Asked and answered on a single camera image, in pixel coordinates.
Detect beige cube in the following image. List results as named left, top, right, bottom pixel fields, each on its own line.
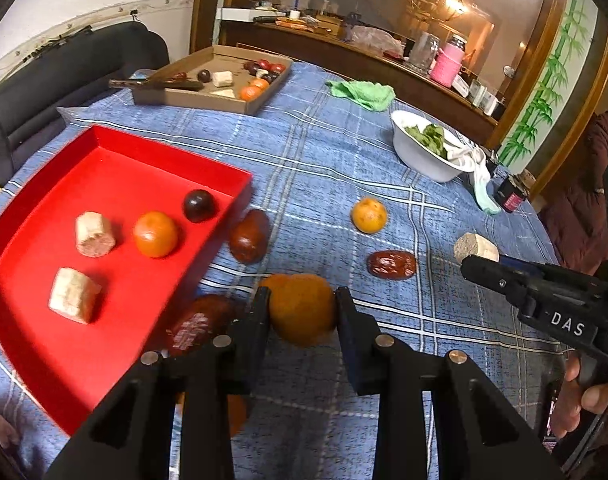
left=75, top=211, right=115, bottom=258
left=48, top=268, right=101, bottom=324
left=454, top=233, right=499, bottom=263

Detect large orange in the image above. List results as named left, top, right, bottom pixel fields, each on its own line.
left=260, top=274, right=336, bottom=348

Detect dark plum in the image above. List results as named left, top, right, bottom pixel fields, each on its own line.
left=182, top=188, right=216, bottom=223

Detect right hand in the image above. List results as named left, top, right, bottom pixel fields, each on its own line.
left=550, top=351, right=608, bottom=439

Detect black red ink bottle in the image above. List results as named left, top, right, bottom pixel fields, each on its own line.
left=495, top=169, right=535, bottom=212

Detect wrinkled red date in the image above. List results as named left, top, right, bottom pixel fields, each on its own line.
left=367, top=250, right=417, bottom=281

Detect dark red date near tray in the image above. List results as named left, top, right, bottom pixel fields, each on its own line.
left=165, top=294, right=242, bottom=356

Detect white cloth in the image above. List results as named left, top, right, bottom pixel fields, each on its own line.
left=444, top=140, right=500, bottom=216

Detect beige cube in tray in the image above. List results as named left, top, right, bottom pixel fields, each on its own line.
left=48, top=268, right=101, bottom=324

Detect white bowl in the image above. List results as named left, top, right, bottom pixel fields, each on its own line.
left=391, top=110, right=483, bottom=183

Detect yellowish orange on table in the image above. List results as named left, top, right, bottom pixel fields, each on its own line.
left=351, top=197, right=388, bottom=234

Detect green lettuce leaves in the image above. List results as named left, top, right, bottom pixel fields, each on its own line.
left=405, top=124, right=447, bottom=158

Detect red tray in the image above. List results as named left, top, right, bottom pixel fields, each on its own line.
left=0, top=125, right=252, bottom=434

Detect blue plaid tablecloth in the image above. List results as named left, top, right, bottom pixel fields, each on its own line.
left=0, top=63, right=561, bottom=479

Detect pink cup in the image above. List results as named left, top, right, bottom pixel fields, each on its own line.
left=430, top=35, right=467, bottom=88

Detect smooth red date by tray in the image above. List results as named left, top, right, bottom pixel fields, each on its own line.
left=228, top=209, right=272, bottom=264

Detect green cloth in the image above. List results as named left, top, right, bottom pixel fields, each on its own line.
left=326, top=80, right=396, bottom=112

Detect wooden sideboard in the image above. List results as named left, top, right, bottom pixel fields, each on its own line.
left=189, top=0, right=608, bottom=196

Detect clear glass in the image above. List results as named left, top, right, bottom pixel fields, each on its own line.
left=408, top=32, right=440, bottom=74

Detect plastic bag on sideboard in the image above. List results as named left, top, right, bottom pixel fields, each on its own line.
left=350, top=25, right=404, bottom=56

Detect black sofa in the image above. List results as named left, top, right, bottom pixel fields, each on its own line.
left=0, top=22, right=170, bottom=185

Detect cardboard box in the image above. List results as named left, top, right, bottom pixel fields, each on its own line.
left=132, top=46, right=292, bottom=115

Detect knife on box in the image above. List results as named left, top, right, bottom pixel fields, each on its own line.
left=108, top=79, right=204, bottom=91

